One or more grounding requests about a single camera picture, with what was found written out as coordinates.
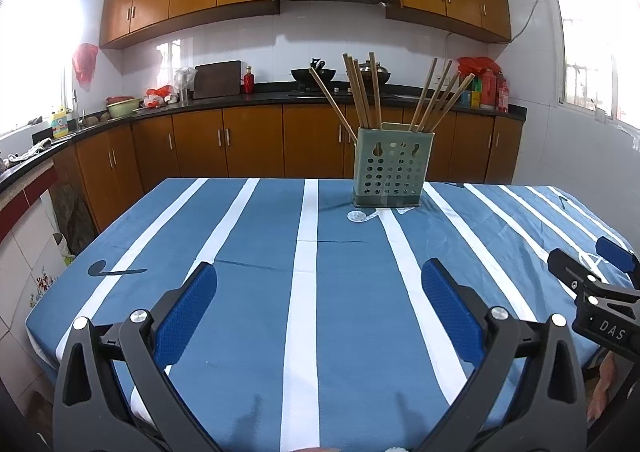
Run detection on black wok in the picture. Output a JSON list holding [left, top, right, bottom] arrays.
[[290, 58, 337, 83]]

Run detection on small window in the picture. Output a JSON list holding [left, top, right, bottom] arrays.
[[0, 0, 83, 137]]

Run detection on wooden base cabinets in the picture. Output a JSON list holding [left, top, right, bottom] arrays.
[[50, 104, 523, 243]]

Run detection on red and white plastic bag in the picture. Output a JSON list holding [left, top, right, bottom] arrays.
[[144, 86, 176, 107]]

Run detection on large barred window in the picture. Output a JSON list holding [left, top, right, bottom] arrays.
[[537, 0, 640, 153]]

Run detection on blue white striped tablecloth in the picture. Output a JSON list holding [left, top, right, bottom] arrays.
[[25, 177, 640, 452]]

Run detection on pot with metal lid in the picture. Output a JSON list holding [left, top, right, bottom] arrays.
[[357, 59, 392, 83]]

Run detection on black kitchen countertop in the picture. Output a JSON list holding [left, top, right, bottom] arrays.
[[0, 80, 527, 193]]

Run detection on gas stove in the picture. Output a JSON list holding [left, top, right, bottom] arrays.
[[287, 86, 401, 98]]

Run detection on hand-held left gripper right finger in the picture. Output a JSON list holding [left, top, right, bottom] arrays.
[[415, 258, 587, 452]]

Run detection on floral tile panel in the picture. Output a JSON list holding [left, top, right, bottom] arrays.
[[0, 222, 66, 333]]

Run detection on hanging red plastic bag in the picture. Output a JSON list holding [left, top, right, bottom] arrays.
[[72, 42, 99, 85]]

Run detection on clear plastic bag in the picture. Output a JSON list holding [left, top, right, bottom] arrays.
[[174, 66, 197, 102]]

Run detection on bunch of chopsticks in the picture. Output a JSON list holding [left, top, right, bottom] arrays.
[[308, 52, 476, 133]]

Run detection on person's right hand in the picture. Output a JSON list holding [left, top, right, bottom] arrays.
[[587, 352, 617, 423]]

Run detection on grey rag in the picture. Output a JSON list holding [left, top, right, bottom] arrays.
[[2, 137, 53, 167]]

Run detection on dark wooden cutting board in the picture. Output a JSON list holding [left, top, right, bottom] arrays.
[[193, 60, 242, 99]]

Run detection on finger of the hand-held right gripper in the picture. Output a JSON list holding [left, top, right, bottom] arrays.
[[596, 236, 640, 285], [547, 248, 613, 305]]

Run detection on green perforated utensil holder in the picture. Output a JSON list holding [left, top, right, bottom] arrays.
[[352, 123, 435, 209]]

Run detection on green basin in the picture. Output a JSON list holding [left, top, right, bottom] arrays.
[[106, 96, 142, 119]]

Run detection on wall cable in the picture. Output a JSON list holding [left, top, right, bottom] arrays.
[[509, 0, 545, 41]]

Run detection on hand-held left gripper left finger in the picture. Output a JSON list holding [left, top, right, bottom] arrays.
[[52, 262, 223, 452]]

